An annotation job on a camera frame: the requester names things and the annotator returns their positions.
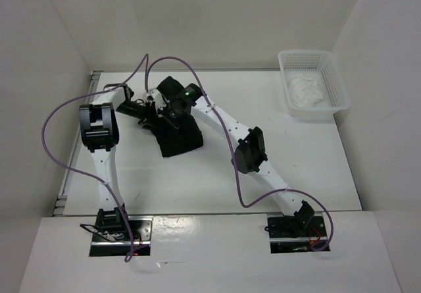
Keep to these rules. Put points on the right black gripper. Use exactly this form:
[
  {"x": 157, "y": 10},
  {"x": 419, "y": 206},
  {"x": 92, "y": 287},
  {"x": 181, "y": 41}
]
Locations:
[{"x": 168, "y": 103}]

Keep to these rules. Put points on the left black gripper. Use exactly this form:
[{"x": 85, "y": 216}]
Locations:
[{"x": 148, "y": 114}]

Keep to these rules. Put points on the black tank top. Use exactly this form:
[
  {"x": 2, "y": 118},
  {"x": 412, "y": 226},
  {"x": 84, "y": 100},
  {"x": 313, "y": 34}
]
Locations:
[{"x": 176, "y": 141}]

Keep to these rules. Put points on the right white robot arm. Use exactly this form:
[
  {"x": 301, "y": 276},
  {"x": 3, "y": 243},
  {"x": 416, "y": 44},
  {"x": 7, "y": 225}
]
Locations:
[{"x": 246, "y": 147}]

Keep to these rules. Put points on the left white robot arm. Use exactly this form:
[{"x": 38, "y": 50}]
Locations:
[{"x": 100, "y": 136}]

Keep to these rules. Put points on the white tank top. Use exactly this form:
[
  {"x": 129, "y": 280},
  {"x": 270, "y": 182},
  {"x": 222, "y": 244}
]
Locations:
[{"x": 305, "y": 91}]

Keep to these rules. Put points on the white plastic basket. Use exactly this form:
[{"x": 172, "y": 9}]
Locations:
[{"x": 321, "y": 66}]

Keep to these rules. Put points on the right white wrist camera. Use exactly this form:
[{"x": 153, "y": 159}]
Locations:
[{"x": 153, "y": 96}]

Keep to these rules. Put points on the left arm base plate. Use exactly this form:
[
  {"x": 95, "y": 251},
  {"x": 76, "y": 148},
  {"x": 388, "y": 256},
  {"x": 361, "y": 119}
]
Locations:
[{"x": 115, "y": 242}]

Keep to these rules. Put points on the aluminium table edge rail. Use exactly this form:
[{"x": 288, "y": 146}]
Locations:
[{"x": 62, "y": 197}]

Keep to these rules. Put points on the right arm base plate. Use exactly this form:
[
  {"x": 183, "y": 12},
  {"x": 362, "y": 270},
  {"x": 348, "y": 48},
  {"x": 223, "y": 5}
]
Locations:
[{"x": 283, "y": 240}]

